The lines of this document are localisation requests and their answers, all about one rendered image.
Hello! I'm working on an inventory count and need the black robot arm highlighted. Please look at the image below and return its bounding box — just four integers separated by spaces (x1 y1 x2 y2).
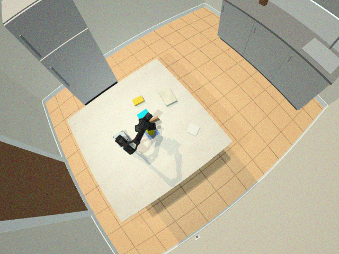
115 112 153 155

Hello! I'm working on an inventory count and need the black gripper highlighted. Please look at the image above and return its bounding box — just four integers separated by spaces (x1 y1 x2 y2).
135 123 156 132

